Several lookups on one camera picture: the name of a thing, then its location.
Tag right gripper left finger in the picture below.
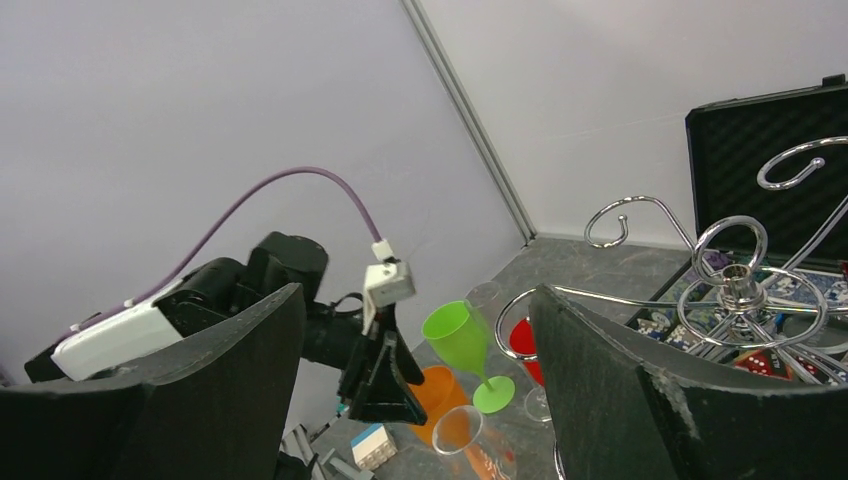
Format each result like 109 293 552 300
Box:
1 284 306 479

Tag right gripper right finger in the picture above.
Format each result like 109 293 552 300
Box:
530 284 847 479

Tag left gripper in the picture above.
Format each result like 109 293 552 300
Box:
338 304 428 425

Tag orange wine glass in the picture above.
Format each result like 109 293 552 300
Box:
408 365 471 448

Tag green wine glass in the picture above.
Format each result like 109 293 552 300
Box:
421 301 516 414

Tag clear wine glass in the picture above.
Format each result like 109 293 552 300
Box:
463 280 554 424
431 405 518 480

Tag red wine glass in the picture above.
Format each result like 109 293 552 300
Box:
509 317 544 386

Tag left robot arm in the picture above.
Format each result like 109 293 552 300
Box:
24 232 428 425

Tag chrome wine glass rack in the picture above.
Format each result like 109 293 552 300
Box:
493 135 848 480

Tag blue white toy block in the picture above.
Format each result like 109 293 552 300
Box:
350 424 398 471

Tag grey toy block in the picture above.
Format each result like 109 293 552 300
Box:
320 449 376 480

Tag black poker chip case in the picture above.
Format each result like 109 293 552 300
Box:
629 74 847 386

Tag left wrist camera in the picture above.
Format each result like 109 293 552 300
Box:
361 239 416 336

